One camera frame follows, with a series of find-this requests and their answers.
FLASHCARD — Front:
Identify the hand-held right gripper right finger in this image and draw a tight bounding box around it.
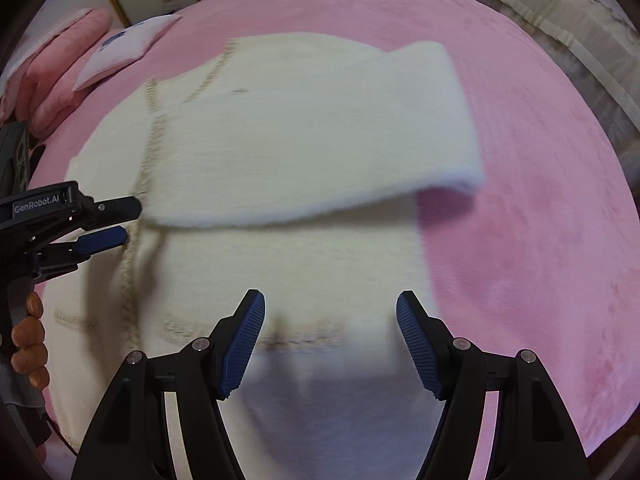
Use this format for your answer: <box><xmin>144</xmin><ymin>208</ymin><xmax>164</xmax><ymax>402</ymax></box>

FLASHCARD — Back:
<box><xmin>396</xmin><ymin>290</ymin><xmax>591</xmax><ymax>480</ymax></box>

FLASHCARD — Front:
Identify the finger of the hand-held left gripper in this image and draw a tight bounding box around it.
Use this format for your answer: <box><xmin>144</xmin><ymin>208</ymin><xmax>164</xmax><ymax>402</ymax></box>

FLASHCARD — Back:
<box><xmin>32</xmin><ymin>225</ymin><xmax>129</xmax><ymax>281</ymax></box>
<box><xmin>80</xmin><ymin>196</ymin><xmax>143</xmax><ymax>228</ymax></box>

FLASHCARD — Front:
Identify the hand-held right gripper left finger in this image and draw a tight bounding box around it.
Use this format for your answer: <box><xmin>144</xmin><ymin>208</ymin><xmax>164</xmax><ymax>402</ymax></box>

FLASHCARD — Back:
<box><xmin>71</xmin><ymin>289</ymin><xmax>266</xmax><ymax>480</ymax></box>

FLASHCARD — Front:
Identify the white fluffy sweater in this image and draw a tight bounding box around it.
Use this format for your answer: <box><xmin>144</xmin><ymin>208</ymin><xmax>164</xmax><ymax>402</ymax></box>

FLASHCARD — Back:
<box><xmin>47</xmin><ymin>32</ymin><xmax>486</xmax><ymax>480</ymax></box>

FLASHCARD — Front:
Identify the person's left hand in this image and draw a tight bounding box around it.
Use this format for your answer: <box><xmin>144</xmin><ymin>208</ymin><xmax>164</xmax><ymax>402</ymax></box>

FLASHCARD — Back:
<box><xmin>11</xmin><ymin>292</ymin><xmax>49</xmax><ymax>389</ymax></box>

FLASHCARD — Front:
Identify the folded pink quilt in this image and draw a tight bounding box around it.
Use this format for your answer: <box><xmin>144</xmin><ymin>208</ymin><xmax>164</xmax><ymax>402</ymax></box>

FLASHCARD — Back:
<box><xmin>0</xmin><ymin>7</ymin><xmax>115</xmax><ymax>138</ymax></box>

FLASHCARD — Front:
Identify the white pillow with blue print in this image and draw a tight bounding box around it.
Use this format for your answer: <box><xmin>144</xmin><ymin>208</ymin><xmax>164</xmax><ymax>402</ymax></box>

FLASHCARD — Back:
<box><xmin>74</xmin><ymin>14</ymin><xmax>182</xmax><ymax>92</ymax></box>

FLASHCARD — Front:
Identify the pink blanket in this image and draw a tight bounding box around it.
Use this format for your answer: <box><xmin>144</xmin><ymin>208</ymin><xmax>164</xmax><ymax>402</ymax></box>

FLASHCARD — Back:
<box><xmin>10</xmin><ymin>0</ymin><xmax>640</xmax><ymax>480</ymax></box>

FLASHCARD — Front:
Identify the beige lace bedcover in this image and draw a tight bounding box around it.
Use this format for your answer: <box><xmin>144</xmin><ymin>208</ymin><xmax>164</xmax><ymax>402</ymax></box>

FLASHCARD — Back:
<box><xmin>462</xmin><ymin>0</ymin><xmax>640</xmax><ymax>186</ymax></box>

